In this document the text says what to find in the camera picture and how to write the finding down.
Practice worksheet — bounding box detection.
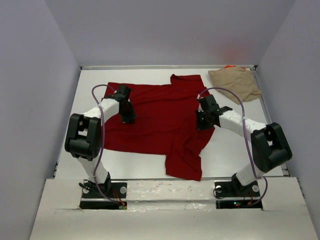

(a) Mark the red t shirt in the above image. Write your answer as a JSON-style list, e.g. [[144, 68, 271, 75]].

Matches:
[[104, 74, 215, 181]]

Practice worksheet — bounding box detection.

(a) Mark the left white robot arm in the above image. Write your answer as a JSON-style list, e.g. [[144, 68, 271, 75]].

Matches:
[[64, 85, 137, 199]]

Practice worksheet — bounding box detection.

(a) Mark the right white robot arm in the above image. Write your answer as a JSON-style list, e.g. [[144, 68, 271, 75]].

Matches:
[[195, 94, 293, 196]]

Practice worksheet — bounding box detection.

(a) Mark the beige t shirt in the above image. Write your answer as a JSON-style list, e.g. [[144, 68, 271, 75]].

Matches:
[[208, 66, 261, 102]]

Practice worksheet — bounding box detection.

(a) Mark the orange t shirt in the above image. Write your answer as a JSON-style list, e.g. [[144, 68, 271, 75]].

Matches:
[[224, 65, 236, 69]]

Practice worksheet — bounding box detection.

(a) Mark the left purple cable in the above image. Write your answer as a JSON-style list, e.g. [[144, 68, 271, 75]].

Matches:
[[91, 84, 130, 203]]

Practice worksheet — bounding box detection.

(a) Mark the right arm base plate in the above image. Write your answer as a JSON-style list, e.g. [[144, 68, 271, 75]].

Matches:
[[212, 181, 263, 210]]

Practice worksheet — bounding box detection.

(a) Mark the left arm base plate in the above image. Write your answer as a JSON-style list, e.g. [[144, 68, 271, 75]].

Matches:
[[78, 180, 128, 210]]

